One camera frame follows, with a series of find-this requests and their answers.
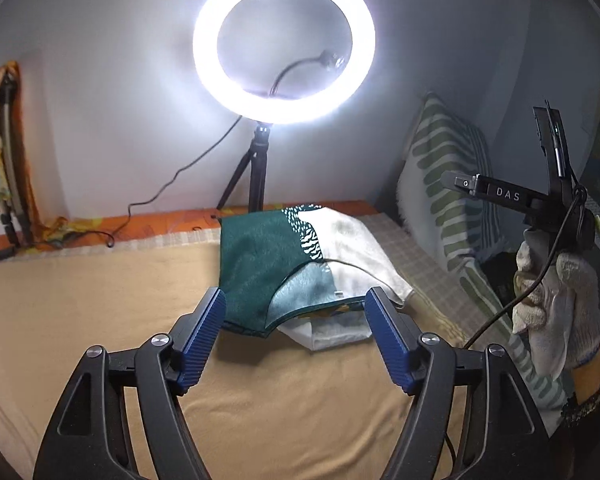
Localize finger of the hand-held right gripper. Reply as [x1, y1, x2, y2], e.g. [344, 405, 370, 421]
[440, 170, 553, 210]
[531, 100, 573, 196]

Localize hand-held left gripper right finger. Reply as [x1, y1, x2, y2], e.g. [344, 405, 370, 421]
[364, 287, 554, 480]

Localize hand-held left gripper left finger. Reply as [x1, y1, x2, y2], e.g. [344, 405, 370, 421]
[32, 287, 228, 480]

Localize green and white printed shirt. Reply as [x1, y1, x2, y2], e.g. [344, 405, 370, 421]
[219, 203, 416, 353]

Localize person's right forearm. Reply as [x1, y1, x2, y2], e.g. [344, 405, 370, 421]
[560, 332, 600, 480]

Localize person's right hand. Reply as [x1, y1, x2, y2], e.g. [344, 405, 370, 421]
[511, 240, 600, 382]

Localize green striped white pillow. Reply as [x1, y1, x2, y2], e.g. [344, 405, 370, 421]
[394, 91, 572, 411]

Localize checked beige bedsheet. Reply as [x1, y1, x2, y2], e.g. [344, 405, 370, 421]
[0, 211, 468, 343]

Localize beige blanket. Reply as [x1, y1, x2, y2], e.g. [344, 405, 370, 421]
[0, 244, 481, 480]

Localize orange patterned bedsheet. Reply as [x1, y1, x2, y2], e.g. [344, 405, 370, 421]
[0, 199, 383, 262]

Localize black tripod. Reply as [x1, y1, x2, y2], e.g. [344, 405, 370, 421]
[215, 122, 274, 214]

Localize gooseneck phone holder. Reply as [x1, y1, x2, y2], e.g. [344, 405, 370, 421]
[269, 49, 352, 100]

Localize black folded stand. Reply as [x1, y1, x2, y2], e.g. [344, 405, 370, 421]
[0, 71, 35, 247]

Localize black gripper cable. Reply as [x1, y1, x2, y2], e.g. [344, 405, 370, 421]
[444, 182, 592, 480]

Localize black ring light cable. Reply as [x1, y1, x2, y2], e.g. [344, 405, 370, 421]
[0, 113, 244, 264]

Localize white ring light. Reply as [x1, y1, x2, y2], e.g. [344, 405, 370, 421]
[192, 0, 377, 127]

